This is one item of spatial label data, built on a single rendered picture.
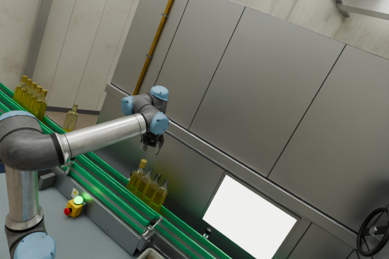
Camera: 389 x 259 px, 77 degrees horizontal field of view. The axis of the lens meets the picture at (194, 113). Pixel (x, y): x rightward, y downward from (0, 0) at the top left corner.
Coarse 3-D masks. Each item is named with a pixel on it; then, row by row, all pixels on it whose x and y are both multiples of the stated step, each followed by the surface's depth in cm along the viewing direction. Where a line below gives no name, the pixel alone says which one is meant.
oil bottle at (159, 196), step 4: (160, 188) 133; (156, 192) 133; (160, 192) 132; (164, 192) 132; (156, 196) 133; (160, 196) 132; (164, 196) 133; (152, 200) 134; (156, 200) 133; (160, 200) 132; (152, 204) 135; (156, 204) 134; (160, 204) 134; (152, 208) 135; (156, 208) 134
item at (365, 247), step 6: (384, 216) 104; (378, 222) 106; (366, 240) 107; (366, 246) 105; (354, 252) 111; (348, 258) 113; (354, 258) 108; (360, 258) 104; (366, 258) 100; (372, 258) 97; (378, 258) 93; (384, 258) 90
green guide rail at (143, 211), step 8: (0, 96) 178; (8, 104) 174; (80, 160) 150; (88, 168) 148; (96, 168) 146; (96, 176) 146; (104, 176) 143; (104, 184) 144; (112, 184) 141; (112, 192) 141; (120, 192) 139; (128, 200) 137; (136, 200) 135; (136, 208) 136; (144, 208) 133; (144, 216) 134; (152, 216) 131
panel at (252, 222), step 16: (224, 192) 133; (240, 192) 130; (208, 208) 138; (224, 208) 134; (240, 208) 130; (256, 208) 127; (272, 208) 124; (224, 224) 135; (240, 224) 131; (256, 224) 128; (272, 224) 124; (288, 224) 121; (240, 240) 132; (256, 240) 128; (272, 240) 125; (256, 256) 129; (272, 256) 126
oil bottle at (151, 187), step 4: (152, 180) 136; (148, 184) 135; (152, 184) 134; (156, 184) 135; (148, 188) 135; (152, 188) 134; (156, 188) 134; (144, 192) 136; (148, 192) 135; (152, 192) 134; (144, 196) 136; (148, 196) 135; (152, 196) 135; (144, 200) 137; (148, 200) 136; (148, 204) 136
